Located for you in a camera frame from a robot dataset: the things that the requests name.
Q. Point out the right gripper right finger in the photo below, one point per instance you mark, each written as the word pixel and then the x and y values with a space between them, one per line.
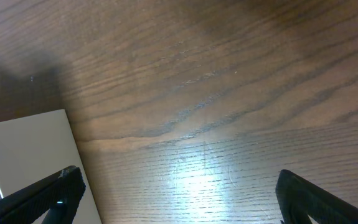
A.
pixel 300 202

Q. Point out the white box pink interior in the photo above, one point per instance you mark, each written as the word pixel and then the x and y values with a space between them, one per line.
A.
pixel 35 147

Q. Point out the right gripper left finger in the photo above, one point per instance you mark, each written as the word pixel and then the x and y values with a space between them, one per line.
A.
pixel 56 196

